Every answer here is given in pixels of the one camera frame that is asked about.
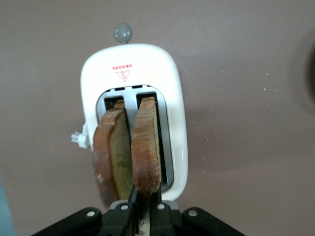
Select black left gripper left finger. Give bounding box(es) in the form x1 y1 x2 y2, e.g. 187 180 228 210
100 186 138 236

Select white toaster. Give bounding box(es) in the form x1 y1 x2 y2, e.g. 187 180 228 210
80 23 189 201

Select brown bread slice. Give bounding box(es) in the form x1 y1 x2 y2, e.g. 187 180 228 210
130 96 163 236
91 99 135 209

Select white toaster power plug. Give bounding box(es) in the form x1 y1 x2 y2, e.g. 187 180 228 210
70 122 90 149

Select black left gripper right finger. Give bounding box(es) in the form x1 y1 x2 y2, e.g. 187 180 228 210
150 183 183 236

